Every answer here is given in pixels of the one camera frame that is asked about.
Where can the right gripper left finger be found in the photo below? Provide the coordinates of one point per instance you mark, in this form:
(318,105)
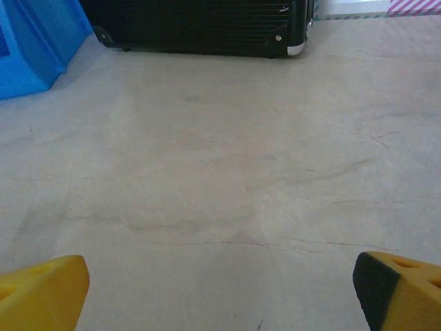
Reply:
(41,296)

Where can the blue three-compartment plastic bin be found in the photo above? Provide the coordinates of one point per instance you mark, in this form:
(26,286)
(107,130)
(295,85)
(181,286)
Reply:
(31,45)

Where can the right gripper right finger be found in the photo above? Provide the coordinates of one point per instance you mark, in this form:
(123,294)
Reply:
(403,300)

